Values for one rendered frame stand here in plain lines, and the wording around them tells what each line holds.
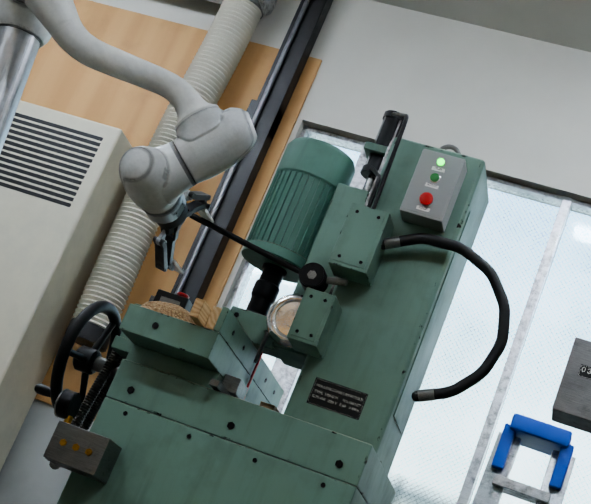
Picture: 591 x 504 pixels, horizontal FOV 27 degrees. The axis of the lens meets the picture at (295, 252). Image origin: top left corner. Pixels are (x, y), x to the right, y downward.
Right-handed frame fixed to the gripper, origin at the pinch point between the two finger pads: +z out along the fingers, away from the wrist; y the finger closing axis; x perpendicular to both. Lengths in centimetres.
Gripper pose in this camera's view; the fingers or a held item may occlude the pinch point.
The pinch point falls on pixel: (191, 243)
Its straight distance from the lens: 285.2
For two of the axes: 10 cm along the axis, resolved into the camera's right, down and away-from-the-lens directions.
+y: 4.8, -8.4, 2.5
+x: -8.5, -3.9, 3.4
